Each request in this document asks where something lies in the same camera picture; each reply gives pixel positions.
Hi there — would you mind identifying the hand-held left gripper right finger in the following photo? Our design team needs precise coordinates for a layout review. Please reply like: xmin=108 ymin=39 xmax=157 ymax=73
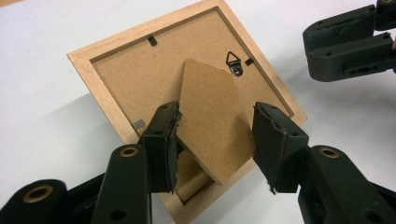
xmin=251 ymin=101 xmax=310 ymax=196

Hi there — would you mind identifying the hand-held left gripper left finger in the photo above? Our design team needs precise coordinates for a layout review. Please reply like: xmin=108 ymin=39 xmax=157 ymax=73
xmin=138 ymin=101 xmax=185 ymax=194

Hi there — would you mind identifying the wooden picture frame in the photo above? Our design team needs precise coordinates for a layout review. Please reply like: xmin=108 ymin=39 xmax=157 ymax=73
xmin=66 ymin=0 xmax=308 ymax=224

